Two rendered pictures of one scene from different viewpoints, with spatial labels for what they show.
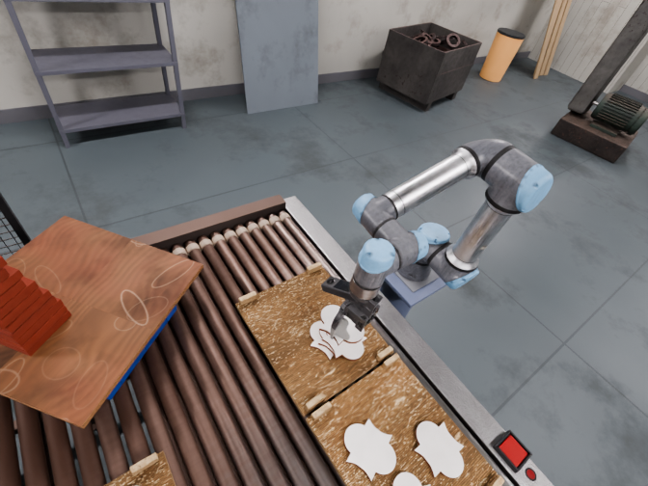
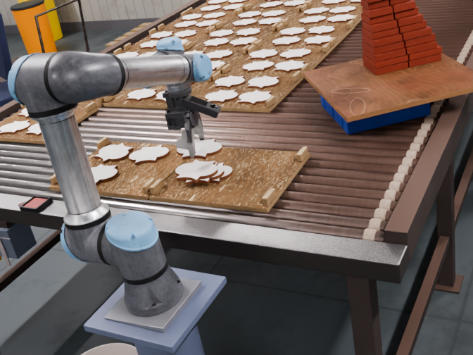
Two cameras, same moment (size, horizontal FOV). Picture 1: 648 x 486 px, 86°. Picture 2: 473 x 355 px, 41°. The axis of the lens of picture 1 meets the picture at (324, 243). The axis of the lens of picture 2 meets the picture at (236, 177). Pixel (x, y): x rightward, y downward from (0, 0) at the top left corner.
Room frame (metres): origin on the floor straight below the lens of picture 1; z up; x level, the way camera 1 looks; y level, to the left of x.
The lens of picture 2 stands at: (2.34, -0.42, 1.86)
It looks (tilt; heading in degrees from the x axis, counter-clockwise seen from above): 28 degrees down; 167
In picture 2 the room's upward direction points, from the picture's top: 11 degrees counter-clockwise
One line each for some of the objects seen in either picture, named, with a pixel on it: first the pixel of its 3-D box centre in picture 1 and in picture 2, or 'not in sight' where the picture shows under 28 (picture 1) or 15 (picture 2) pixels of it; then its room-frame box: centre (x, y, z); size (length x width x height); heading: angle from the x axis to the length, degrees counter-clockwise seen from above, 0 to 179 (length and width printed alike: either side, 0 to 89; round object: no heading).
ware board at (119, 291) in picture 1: (72, 301); (390, 79); (0.44, 0.64, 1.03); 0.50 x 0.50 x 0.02; 83
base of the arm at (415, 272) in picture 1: (416, 259); (149, 281); (1.00, -0.38, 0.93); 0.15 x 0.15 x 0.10
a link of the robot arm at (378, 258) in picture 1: (374, 263); (171, 58); (0.55, -0.13, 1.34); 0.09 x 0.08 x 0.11; 133
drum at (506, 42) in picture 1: (499, 56); not in sight; (6.74, -2.17, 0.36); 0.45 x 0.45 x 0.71
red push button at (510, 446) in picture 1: (512, 450); (36, 204); (0.36, -0.65, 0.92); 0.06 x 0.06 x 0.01; 45
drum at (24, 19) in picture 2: not in sight; (35, 29); (-5.59, -0.62, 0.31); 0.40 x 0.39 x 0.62; 136
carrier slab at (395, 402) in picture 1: (402, 449); (125, 167); (0.30, -0.33, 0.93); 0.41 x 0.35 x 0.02; 46
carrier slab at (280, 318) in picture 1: (313, 328); (231, 175); (0.59, -0.03, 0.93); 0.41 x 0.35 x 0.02; 45
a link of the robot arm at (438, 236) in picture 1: (429, 242); (133, 243); (0.99, -0.39, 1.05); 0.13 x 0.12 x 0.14; 43
